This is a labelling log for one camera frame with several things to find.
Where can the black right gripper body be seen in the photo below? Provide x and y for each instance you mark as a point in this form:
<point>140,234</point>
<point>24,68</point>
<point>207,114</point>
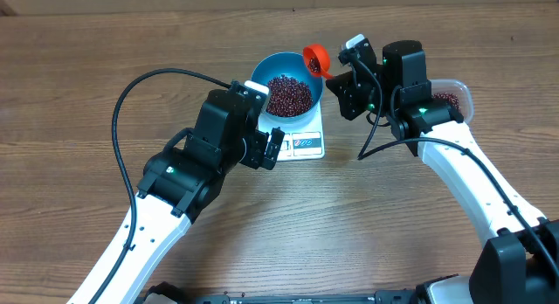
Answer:
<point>345,94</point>

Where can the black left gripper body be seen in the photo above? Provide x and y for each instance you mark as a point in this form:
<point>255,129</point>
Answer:
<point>251,153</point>

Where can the orange plastic measuring scoop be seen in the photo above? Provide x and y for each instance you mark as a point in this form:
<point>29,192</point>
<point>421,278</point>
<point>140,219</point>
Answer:
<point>318,51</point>

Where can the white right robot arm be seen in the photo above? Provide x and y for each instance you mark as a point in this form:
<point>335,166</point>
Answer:
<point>519,258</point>

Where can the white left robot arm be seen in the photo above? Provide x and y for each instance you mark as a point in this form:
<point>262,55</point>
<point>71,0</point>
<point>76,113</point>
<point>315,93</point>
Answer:
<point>177,184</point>

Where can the white digital kitchen scale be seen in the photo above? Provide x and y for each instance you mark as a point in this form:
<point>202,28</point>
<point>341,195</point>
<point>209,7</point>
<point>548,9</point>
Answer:
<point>303,139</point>

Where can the red beans in bowl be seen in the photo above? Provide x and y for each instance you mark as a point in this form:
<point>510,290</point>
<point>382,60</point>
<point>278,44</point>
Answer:
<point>289,97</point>

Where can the blue bowl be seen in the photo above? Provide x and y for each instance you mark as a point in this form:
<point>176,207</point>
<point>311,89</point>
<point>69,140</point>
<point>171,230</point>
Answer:
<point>290,64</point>

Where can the red beans in scoop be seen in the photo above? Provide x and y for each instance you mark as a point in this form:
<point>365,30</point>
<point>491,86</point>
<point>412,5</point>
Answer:
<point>314,66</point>

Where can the clear plastic bean container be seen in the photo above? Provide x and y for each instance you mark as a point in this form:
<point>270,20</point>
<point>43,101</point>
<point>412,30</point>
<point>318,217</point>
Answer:
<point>461,90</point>

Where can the pile of red beans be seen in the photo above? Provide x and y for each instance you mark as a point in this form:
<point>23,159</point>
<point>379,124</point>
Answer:
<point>450,98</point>

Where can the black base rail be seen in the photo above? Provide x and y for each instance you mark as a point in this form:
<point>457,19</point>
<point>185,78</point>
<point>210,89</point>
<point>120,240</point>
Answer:
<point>165,293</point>

